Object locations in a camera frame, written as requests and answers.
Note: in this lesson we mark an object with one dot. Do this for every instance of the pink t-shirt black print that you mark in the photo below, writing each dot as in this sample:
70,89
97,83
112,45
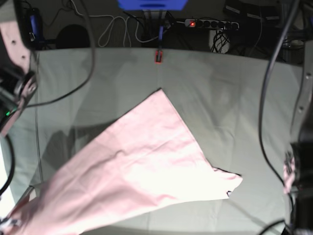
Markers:
146,160

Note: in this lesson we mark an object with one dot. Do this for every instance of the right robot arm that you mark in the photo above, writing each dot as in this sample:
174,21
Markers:
17,80

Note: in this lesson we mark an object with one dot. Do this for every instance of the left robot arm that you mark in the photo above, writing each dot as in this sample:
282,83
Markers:
301,221

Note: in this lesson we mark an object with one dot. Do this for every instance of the red clamp top centre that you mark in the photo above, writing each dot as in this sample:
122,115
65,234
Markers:
158,56

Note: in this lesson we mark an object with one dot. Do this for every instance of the black power strip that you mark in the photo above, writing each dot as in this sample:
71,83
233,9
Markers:
212,24

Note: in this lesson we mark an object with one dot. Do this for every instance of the blue box top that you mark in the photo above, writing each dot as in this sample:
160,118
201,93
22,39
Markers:
152,4

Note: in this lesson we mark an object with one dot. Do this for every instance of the blue clamp handle centre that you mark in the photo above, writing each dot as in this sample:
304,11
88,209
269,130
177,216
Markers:
160,34

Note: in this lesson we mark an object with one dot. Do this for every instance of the blue clamp handle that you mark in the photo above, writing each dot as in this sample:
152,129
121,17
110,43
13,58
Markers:
34,28
160,34

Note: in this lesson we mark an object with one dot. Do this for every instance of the blue clamp handle left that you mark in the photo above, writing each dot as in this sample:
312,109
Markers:
34,28

